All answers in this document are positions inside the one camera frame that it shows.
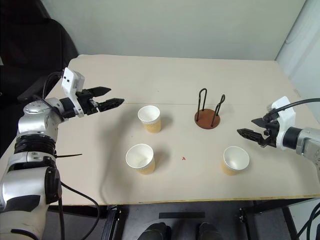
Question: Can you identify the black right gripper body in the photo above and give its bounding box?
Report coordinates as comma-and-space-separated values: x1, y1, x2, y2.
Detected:
259, 112, 280, 148

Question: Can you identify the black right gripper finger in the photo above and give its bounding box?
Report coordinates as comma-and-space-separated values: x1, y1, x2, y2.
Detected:
236, 128, 266, 145
251, 116, 270, 129

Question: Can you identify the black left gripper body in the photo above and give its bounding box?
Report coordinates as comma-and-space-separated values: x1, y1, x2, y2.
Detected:
74, 89, 101, 116

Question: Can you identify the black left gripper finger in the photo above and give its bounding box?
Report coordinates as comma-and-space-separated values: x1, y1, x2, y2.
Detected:
89, 86, 112, 98
98, 98, 125, 113

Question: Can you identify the tan ribbed paper cup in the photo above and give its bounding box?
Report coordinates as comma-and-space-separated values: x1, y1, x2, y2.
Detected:
125, 143, 156, 176
137, 105, 162, 134
220, 145, 251, 177

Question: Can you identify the black wire cup holder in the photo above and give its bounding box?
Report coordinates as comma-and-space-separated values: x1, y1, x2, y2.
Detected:
194, 87, 222, 130

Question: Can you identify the black office chair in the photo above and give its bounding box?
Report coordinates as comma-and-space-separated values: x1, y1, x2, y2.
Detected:
0, 0, 80, 161

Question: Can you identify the dark rounded foot shape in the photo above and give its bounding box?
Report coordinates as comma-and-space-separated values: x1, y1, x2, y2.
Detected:
198, 222, 224, 240
138, 222, 173, 240

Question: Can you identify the black floor tape strip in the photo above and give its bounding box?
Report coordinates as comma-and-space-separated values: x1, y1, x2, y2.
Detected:
158, 211, 206, 220

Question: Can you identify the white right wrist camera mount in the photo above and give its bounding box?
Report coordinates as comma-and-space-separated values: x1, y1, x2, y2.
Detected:
266, 96, 297, 151

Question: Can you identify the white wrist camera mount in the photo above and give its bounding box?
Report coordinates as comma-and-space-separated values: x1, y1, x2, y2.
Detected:
266, 96, 297, 151
61, 67, 85, 118

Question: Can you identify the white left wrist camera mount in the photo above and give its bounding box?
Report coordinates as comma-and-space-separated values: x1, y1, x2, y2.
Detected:
61, 67, 85, 118

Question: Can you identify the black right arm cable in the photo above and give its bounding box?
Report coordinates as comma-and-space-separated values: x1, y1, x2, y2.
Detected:
268, 98, 320, 118

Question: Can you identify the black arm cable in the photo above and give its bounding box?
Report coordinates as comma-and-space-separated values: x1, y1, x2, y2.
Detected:
268, 98, 320, 118
42, 71, 101, 240

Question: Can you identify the black cable tie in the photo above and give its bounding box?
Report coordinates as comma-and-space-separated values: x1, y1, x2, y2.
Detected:
55, 153, 83, 159

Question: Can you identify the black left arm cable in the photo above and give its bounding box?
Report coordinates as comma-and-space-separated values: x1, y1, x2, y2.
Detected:
42, 71, 101, 240

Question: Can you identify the black floor cable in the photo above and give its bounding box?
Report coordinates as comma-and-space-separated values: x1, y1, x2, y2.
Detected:
298, 199, 320, 240

